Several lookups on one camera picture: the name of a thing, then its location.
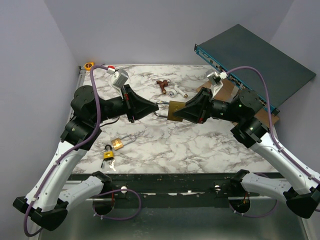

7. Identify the teal network switch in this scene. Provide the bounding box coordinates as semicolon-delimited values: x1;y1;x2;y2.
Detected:
194;24;316;116

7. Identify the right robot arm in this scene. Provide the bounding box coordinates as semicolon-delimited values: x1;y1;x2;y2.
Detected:
173;87;320;219

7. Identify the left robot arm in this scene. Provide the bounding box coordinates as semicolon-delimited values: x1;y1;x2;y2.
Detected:
13;84;159;231

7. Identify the white faucet tap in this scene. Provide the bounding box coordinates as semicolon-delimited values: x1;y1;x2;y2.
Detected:
169;84;188;98

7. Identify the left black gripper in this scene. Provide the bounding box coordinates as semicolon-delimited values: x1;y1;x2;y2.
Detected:
95;85;163;124

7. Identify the brown faucet tap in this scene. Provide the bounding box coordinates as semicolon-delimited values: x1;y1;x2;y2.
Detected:
156;79;171;95

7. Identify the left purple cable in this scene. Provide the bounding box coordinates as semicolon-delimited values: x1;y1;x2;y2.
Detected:
23;63;142;237

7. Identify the small brass long-shackle padlock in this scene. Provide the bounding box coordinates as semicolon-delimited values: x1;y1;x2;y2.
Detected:
111;134;137;151

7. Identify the wooden board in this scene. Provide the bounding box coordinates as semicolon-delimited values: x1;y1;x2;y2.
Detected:
196;79;280;127

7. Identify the orange tape measure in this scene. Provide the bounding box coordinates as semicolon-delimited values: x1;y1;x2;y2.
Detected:
83;61;105;72

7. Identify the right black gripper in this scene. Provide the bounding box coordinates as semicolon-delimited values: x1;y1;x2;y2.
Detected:
170;87;240;125

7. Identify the yellow padlock with keys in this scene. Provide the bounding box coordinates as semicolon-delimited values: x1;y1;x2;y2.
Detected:
100;144;116;172

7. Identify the large brass padlock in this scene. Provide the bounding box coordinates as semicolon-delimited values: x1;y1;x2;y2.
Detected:
153;100;186;122

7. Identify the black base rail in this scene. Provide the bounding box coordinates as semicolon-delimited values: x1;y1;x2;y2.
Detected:
64;172;286;209

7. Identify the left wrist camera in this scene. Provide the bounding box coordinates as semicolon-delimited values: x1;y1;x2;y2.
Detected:
107;66;129;96

